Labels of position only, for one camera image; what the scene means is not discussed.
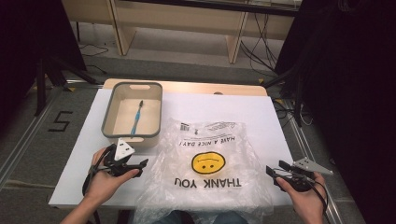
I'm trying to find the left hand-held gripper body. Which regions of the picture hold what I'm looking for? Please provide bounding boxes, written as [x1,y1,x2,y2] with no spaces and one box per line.
[102,138,142,178]

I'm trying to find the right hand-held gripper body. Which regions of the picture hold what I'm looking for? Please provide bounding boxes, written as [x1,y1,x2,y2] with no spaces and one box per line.
[276,157,334,192]

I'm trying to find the blue toothbrush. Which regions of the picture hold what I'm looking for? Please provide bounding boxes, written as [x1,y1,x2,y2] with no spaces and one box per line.
[130,99,145,136]

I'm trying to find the beige basket with grey rim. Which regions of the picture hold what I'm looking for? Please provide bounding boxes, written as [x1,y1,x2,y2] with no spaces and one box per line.
[101,81,163,148]

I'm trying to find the clear plastic bag yellow smiley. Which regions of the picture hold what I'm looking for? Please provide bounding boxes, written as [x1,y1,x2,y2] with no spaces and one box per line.
[134,118,275,224]

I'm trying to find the person's right hand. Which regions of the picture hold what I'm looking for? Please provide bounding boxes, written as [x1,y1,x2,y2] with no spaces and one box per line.
[275,171,329,217]

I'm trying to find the person's left hand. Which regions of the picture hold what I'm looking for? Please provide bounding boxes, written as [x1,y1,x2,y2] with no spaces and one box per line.
[83,147,140,206]

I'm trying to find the person's right leg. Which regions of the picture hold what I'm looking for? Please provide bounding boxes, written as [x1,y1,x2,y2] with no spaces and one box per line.
[214,211,250,224]

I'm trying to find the black metal stand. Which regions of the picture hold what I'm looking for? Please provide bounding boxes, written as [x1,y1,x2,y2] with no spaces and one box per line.
[262,66,305,128]
[33,55,98,117]

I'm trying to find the black curtain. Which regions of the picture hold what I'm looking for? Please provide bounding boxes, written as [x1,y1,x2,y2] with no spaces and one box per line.
[0,0,88,129]
[274,0,396,224]

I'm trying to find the white board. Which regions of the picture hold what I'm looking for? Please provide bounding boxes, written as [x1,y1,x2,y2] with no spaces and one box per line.
[49,88,294,210]

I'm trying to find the long wooden desk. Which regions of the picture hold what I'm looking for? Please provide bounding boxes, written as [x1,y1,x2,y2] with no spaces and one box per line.
[60,0,303,64]

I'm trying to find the metal floor rail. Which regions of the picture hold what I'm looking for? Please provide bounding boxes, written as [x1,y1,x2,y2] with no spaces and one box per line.
[0,90,68,190]
[288,119,345,224]

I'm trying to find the left hand-held gripper black cable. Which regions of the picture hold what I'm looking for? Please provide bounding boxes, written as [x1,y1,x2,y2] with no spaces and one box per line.
[81,144,113,197]

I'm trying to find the black floor cable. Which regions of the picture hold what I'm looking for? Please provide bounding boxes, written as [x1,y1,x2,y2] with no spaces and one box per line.
[272,98,313,126]
[78,42,110,58]

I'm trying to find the bundle of black hanging cables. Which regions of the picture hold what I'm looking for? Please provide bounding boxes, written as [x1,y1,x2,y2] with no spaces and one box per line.
[239,12,280,77]

